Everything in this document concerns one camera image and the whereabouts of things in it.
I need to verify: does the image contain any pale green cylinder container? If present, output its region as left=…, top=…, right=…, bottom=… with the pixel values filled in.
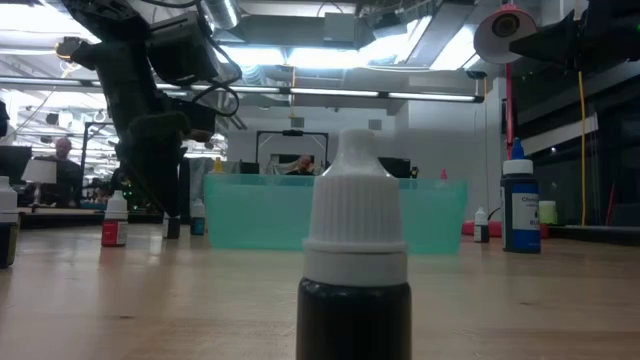
left=538, top=199, right=559, bottom=226

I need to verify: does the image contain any yellow cable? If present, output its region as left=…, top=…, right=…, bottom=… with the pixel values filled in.
left=577, top=69, right=588, bottom=227

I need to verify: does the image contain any white shade table lamp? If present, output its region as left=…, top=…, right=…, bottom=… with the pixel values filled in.
left=20, top=158, right=58, bottom=209

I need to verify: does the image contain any small blue food coloring bottle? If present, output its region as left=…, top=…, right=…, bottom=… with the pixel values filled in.
left=189, top=198, right=207, bottom=236

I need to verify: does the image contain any small dark food coloring bottle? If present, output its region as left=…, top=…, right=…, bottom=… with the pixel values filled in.
left=162, top=213, right=182, bottom=240
left=295, top=127, right=413, bottom=360
left=0, top=175, right=20, bottom=269

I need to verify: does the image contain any small red food coloring bottle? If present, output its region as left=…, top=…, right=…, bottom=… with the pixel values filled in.
left=101, top=189, right=129, bottom=248

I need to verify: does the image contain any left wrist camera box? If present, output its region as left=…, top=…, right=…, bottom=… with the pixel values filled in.
left=146, top=12, right=217, bottom=85

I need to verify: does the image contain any black aluminium table frame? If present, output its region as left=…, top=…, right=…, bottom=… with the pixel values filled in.
left=18, top=208, right=640, bottom=247

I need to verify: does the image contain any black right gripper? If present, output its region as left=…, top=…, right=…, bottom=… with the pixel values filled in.
left=509, top=0, right=640, bottom=71

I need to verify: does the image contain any person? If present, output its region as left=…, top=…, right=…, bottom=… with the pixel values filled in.
left=47, top=136, right=84, bottom=209
left=284, top=154, right=317, bottom=177

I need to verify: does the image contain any black background rig frame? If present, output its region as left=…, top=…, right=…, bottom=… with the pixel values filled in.
left=79, top=121, right=132, bottom=206
left=255, top=129, right=330, bottom=176

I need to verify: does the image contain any green translucent plastic bin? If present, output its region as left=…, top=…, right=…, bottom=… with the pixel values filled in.
left=203, top=173, right=469, bottom=255

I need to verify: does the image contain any small black food coloring bottle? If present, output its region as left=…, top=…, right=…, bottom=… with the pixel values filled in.
left=473, top=206, right=491, bottom=244

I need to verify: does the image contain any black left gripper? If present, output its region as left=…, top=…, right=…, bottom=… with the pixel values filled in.
left=97, top=44, right=221, bottom=221

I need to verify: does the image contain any large blue food coloring bottle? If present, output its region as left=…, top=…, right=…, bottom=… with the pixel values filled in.
left=500, top=137, right=542, bottom=255

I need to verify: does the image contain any long LED light bar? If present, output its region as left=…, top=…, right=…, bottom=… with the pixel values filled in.
left=0, top=74, right=485, bottom=104

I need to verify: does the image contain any red desk lamp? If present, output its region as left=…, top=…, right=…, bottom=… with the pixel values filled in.
left=460, top=2, right=551, bottom=240

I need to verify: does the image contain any black monitor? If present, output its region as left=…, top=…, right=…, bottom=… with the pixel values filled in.
left=0, top=144, right=34, bottom=187

